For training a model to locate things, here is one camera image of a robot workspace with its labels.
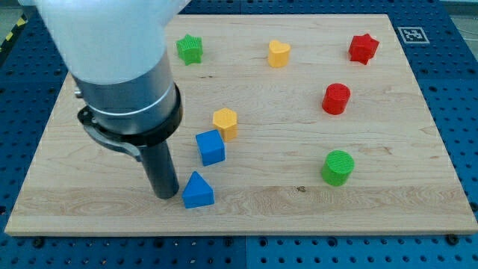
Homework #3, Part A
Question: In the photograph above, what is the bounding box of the blue triangle block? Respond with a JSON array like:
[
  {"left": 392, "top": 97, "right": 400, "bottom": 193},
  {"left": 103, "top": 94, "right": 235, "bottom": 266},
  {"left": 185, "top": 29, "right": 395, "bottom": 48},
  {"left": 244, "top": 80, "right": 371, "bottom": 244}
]
[{"left": 181, "top": 171, "right": 215, "bottom": 208}]

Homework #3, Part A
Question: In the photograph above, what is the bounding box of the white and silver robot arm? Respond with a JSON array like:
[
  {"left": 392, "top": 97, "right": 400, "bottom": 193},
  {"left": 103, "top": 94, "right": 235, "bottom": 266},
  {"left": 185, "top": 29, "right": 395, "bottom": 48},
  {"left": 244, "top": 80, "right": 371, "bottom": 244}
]
[{"left": 19, "top": 0, "right": 190, "bottom": 160}]

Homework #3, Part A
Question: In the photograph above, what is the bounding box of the yellow hexagon block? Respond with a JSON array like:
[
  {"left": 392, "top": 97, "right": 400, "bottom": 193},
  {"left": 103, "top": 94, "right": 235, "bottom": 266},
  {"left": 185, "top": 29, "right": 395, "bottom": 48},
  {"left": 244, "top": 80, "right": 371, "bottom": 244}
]
[{"left": 213, "top": 108, "right": 238, "bottom": 142}]

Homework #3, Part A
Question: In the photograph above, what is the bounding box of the blue cube block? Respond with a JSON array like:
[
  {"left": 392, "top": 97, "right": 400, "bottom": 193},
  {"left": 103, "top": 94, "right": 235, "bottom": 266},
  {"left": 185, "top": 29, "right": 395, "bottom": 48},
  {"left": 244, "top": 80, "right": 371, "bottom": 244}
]
[{"left": 195, "top": 129, "right": 226, "bottom": 166}]

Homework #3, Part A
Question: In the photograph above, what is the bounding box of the wooden board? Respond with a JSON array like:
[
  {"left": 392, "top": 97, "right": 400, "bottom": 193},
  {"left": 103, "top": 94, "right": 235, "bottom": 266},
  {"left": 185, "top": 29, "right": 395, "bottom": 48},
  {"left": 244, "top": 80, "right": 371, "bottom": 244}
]
[{"left": 5, "top": 14, "right": 477, "bottom": 237}]

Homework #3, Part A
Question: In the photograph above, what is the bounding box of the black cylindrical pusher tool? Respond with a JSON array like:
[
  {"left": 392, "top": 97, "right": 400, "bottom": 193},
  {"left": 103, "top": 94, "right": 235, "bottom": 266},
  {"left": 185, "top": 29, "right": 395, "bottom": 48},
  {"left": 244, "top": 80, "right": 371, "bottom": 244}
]
[{"left": 139, "top": 141, "right": 179, "bottom": 200}]

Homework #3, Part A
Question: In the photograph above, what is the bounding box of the yellow heart block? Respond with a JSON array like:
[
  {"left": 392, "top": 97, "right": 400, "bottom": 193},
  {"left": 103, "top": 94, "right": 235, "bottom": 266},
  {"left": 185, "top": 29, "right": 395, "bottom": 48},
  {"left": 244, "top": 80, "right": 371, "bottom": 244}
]
[{"left": 267, "top": 40, "right": 291, "bottom": 68}]

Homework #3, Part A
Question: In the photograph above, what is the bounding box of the green star block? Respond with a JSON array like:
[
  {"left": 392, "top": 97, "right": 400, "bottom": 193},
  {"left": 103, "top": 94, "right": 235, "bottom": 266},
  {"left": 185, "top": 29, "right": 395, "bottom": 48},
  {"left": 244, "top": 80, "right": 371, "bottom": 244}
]
[{"left": 176, "top": 34, "right": 203, "bottom": 66}]

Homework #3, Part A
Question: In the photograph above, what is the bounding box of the green cylinder block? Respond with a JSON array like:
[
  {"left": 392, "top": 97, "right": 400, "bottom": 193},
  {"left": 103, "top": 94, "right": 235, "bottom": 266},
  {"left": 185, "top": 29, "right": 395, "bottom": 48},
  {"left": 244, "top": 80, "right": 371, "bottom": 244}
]
[{"left": 321, "top": 150, "right": 355, "bottom": 187}]

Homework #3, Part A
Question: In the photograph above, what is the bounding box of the red cylinder block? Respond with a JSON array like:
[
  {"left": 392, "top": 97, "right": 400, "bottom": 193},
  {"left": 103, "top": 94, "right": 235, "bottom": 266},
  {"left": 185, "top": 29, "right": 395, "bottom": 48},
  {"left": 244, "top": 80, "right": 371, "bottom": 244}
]
[{"left": 322, "top": 83, "right": 351, "bottom": 115}]

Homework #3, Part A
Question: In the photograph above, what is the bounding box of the red star block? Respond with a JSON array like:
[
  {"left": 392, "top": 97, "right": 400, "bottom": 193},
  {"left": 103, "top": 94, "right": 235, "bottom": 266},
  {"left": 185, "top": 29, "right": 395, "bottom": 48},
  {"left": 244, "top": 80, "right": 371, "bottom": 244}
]
[{"left": 348, "top": 34, "right": 379, "bottom": 65}]

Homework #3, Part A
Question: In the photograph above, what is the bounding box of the fiducial marker tag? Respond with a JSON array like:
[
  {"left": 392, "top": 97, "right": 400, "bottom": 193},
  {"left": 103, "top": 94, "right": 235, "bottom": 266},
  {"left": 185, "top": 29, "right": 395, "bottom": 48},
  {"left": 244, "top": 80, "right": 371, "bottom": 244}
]
[{"left": 397, "top": 26, "right": 429, "bottom": 44}]

